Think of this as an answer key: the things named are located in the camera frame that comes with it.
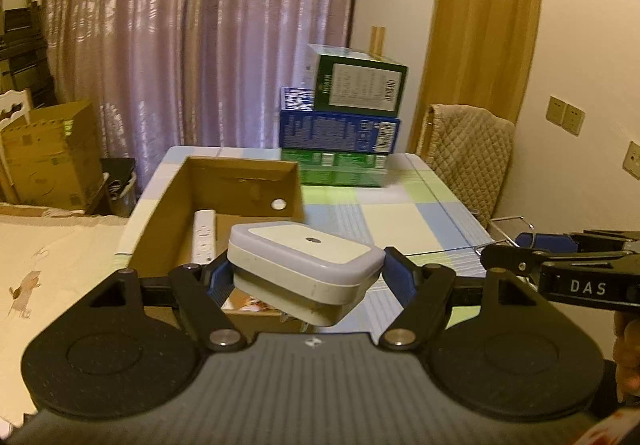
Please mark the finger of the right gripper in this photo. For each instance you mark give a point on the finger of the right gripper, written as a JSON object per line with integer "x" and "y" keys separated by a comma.
{"x": 519, "y": 259}
{"x": 592, "y": 239}

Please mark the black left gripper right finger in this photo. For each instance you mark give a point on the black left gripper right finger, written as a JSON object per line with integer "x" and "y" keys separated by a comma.
{"x": 492, "y": 344}

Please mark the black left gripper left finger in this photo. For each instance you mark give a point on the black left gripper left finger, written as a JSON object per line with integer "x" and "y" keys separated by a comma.
{"x": 132, "y": 344}

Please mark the white square adapter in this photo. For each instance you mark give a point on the white square adapter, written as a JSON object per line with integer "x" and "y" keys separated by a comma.
{"x": 313, "y": 276}

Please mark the person's right hand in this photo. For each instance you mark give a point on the person's right hand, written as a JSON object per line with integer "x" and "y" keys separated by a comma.
{"x": 626, "y": 355}

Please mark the checked tablecloth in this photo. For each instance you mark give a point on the checked tablecloth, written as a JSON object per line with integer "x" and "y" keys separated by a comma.
{"x": 413, "y": 212}

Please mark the chair with quilted beige cover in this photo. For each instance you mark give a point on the chair with quilted beige cover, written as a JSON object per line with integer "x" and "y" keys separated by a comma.
{"x": 469, "y": 149}

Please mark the cream cartoon bedsheet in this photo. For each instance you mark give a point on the cream cartoon bedsheet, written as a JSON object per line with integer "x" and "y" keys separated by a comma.
{"x": 47, "y": 264}

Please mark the long white flat remote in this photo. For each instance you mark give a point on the long white flat remote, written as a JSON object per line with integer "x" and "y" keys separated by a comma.
{"x": 204, "y": 236}

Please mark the Doraemon red figure toy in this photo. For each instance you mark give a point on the Doraemon red figure toy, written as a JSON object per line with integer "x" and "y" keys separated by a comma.
{"x": 239, "y": 301}

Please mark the black waste bin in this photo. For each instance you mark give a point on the black waste bin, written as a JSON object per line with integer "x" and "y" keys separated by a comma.
{"x": 117, "y": 196}

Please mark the light green product box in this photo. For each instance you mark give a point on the light green product box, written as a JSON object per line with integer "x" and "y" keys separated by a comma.
{"x": 324, "y": 167}

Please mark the open brown cardboard box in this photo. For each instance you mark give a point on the open brown cardboard box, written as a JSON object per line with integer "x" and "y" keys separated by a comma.
{"x": 160, "y": 231}

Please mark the cardboard box on floor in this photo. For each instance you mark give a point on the cardboard box on floor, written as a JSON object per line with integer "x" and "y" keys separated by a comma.
{"x": 54, "y": 157}

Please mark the orange-brown curtain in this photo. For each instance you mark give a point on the orange-brown curtain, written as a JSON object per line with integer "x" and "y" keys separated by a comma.
{"x": 479, "y": 53}

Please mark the dark green product box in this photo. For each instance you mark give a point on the dark green product box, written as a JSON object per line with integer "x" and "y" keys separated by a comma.
{"x": 343, "y": 80}

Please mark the blue product box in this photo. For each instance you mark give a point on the blue product box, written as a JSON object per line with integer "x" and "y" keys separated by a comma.
{"x": 303, "y": 128}

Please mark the white wooden chair back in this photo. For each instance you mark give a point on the white wooden chair back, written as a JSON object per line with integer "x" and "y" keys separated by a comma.
{"x": 15, "y": 105}

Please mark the black metal rack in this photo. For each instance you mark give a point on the black metal rack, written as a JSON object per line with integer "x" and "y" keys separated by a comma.
{"x": 24, "y": 63}

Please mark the pink sheer curtain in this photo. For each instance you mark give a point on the pink sheer curtain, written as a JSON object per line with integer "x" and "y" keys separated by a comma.
{"x": 161, "y": 73}

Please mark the metal wire rack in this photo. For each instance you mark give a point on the metal wire rack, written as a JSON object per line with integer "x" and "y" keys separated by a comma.
{"x": 500, "y": 225}

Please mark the single wall socket plate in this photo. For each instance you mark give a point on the single wall socket plate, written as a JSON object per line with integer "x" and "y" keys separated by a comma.
{"x": 631, "y": 162}

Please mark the double wall socket plate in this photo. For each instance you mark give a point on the double wall socket plate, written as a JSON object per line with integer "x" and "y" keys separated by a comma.
{"x": 565, "y": 116}

